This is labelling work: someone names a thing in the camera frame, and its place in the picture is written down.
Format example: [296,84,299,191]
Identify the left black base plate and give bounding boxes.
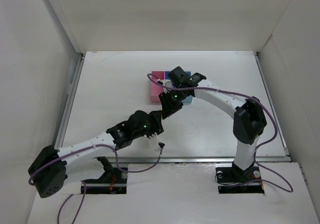
[84,157,128,195]

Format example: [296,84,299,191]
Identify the aluminium front rail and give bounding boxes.
[118,156,292,164]

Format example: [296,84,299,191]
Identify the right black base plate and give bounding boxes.
[214,166,265,194]

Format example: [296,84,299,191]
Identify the light blue container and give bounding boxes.
[180,71,194,104]

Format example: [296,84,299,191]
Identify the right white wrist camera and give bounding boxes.
[158,79,174,93]

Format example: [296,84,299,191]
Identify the pink container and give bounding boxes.
[150,71,165,104]

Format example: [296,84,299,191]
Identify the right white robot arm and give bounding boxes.
[156,66,267,183]

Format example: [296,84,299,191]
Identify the dark blue container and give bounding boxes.
[164,71,171,81]

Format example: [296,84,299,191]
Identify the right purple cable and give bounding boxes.
[146,73,294,194]

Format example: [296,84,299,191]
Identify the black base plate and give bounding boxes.
[214,166,265,194]
[84,157,128,195]

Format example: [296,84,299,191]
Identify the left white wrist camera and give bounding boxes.
[148,133,165,151]

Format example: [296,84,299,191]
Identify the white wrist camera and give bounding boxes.
[148,133,165,151]
[158,79,174,93]

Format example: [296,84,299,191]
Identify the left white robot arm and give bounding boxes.
[28,110,164,198]

